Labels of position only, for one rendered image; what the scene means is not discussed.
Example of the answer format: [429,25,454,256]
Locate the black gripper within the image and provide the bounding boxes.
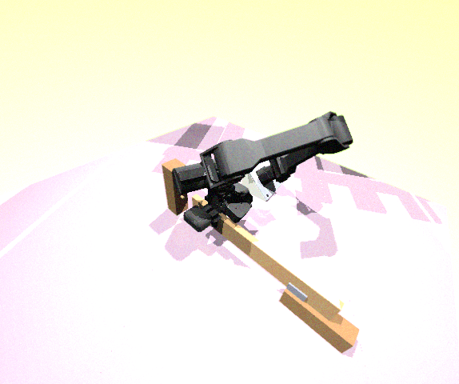
[183,182,249,232]

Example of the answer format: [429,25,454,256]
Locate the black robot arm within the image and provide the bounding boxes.
[172,111,353,223]

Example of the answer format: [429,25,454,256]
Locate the long wooden bed rail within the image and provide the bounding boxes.
[210,213,344,321]

